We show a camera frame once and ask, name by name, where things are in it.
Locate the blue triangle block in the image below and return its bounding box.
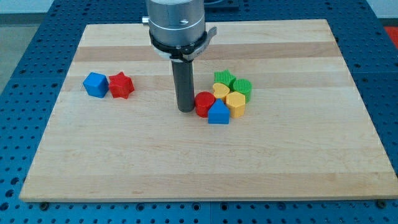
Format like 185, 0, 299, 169
208, 99, 230, 124

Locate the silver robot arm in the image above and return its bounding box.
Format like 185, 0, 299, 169
146, 0, 208, 113

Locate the yellow hexagon block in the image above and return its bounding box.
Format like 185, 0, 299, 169
226, 91, 246, 118

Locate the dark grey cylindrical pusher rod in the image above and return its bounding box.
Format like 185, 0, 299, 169
172, 61, 195, 113

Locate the red cylinder block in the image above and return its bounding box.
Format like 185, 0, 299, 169
195, 91, 215, 118

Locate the yellow heart block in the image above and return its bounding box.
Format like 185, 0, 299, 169
212, 83, 230, 103

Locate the light wooden board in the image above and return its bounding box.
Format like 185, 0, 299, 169
20, 19, 397, 202

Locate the green star block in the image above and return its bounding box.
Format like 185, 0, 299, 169
214, 70, 236, 89

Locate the black clamp ring with lever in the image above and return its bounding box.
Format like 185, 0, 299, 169
149, 26, 218, 62

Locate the red star block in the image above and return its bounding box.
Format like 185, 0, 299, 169
109, 72, 134, 99

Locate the blue cube block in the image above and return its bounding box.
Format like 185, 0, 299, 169
83, 72, 109, 98

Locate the green cylinder block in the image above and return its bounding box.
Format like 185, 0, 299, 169
233, 79, 252, 103

